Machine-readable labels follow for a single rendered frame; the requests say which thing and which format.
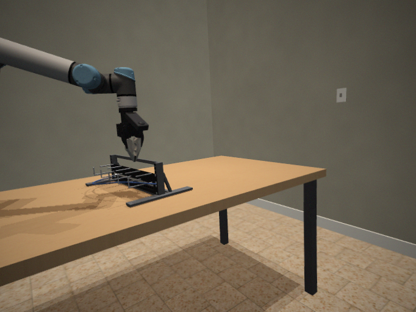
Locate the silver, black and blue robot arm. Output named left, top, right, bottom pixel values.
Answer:
left=0, top=38, right=149, bottom=131

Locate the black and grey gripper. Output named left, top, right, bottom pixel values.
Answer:
left=116, top=107, right=144, bottom=162

